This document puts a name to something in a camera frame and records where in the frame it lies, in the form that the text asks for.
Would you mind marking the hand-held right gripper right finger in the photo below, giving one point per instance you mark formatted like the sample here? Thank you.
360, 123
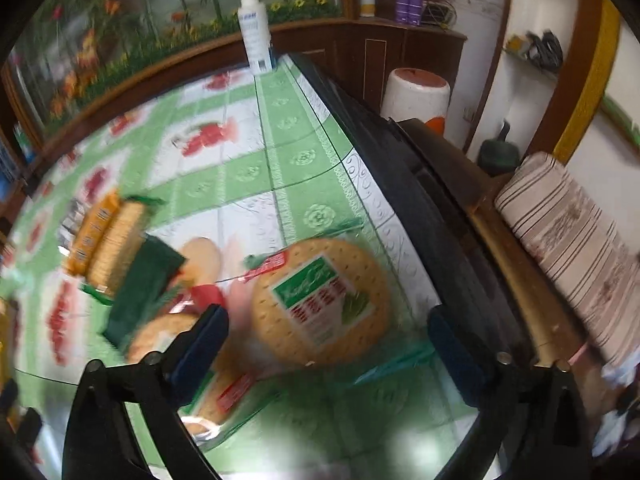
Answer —
455, 355

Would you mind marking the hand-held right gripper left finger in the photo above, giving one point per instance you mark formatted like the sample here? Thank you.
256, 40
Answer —
200, 345

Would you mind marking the round cracker packet green label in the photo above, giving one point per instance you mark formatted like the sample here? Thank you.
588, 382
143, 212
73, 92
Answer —
320, 305
150, 335

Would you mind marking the dark green snack packet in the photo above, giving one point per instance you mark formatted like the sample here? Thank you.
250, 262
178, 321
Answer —
145, 285

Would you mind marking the green-edged square cracker packet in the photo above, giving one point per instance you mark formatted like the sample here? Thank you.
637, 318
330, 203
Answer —
117, 245

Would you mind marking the yellow cracker packet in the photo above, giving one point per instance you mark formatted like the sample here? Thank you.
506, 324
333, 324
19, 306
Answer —
92, 232

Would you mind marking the grey snack packet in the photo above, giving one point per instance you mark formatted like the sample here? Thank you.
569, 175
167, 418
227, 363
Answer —
72, 220

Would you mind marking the striped beige cushion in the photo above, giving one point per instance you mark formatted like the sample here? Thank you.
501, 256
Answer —
575, 245

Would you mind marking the green fruit print tablecloth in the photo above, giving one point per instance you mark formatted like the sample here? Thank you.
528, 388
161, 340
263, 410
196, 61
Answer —
300, 170

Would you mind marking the dark green pot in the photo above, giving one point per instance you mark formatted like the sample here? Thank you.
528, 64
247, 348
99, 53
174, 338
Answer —
497, 152

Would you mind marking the white and orange stool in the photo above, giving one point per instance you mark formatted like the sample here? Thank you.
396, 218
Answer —
415, 100

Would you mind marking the white spray bottle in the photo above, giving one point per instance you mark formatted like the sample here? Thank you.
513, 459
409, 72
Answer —
255, 35

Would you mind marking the glass cabinet with artificial flowers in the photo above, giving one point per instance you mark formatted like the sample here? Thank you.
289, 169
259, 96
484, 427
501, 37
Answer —
150, 20

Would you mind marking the purple spray can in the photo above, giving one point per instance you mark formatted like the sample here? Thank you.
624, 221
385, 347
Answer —
416, 6
402, 5

